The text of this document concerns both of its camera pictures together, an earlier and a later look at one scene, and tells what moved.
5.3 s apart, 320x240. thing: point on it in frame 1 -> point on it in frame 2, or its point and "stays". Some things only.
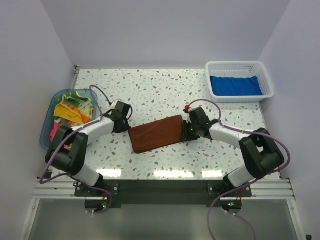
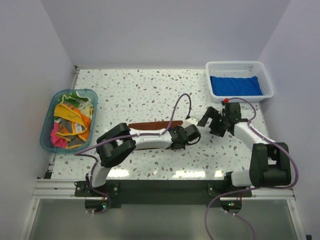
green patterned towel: (74, 98) stays
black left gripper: (125, 128) -> (179, 128)
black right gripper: (186, 136) -> (212, 113)
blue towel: (235, 86) stays
